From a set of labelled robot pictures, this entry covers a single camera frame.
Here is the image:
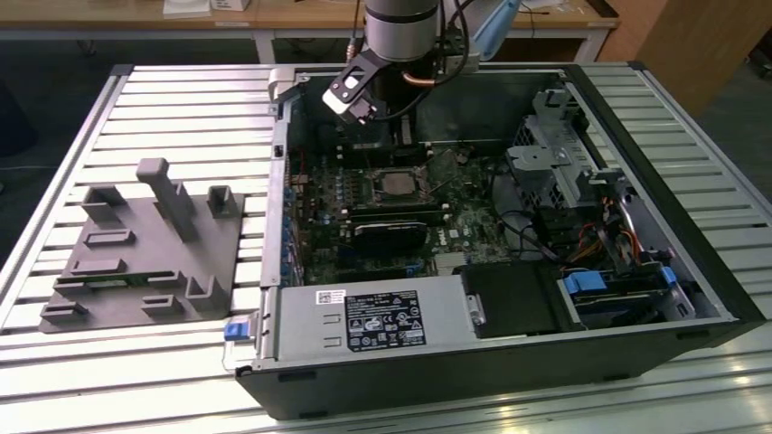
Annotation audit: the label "metal socket cover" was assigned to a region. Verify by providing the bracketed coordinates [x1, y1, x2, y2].
[424, 147, 471, 183]

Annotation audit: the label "silver CPU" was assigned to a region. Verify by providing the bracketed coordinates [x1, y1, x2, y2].
[376, 171, 419, 195]

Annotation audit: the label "CPU socket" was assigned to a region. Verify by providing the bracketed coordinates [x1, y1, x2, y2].
[366, 167, 431, 203]

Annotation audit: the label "green motherboard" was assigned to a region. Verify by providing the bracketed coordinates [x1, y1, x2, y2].
[286, 144, 514, 288]

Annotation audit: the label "metal drive cage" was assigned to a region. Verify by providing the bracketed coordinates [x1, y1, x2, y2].
[506, 88, 635, 209]

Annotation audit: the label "black graphics card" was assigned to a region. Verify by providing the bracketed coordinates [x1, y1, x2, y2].
[352, 220, 427, 252]

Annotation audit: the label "small silver heat sink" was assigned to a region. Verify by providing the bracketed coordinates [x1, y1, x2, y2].
[434, 252, 472, 275]

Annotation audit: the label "white box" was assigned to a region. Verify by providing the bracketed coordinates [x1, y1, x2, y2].
[162, 0, 216, 19]

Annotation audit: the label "black plastic shroud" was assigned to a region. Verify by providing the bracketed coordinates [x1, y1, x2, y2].
[462, 261, 584, 340]

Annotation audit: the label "wooden desk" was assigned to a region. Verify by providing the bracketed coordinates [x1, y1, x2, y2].
[0, 0, 623, 64]

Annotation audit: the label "wooden cabinet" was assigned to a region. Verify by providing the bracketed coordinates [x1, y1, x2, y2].
[602, 0, 772, 117]

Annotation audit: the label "silver power supply unit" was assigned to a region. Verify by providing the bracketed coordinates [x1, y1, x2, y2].
[252, 275, 484, 370]

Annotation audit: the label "hard disk in blue carrier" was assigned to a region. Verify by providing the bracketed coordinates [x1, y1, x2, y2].
[558, 266, 678, 325]

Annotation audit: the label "grey parts rack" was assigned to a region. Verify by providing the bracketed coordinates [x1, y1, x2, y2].
[36, 157, 248, 335]

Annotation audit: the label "blue case latch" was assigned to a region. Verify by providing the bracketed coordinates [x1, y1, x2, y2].
[223, 316, 255, 343]

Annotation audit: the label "green RAM stick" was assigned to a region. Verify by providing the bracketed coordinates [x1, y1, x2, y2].
[82, 273, 152, 288]

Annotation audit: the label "black PC case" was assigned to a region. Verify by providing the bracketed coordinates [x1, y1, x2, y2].
[235, 61, 767, 421]

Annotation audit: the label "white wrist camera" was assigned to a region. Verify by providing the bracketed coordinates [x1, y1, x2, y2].
[323, 53, 388, 126]

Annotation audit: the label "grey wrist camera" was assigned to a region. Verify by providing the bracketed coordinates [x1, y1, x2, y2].
[439, 44, 484, 76]

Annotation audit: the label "black camera cable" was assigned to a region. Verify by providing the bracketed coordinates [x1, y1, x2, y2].
[386, 0, 479, 119]

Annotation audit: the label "black wire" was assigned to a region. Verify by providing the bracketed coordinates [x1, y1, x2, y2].
[500, 210, 568, 263]

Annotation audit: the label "orange and yellow wires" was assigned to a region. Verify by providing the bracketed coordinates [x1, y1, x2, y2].
[570, 225, 640, 263]

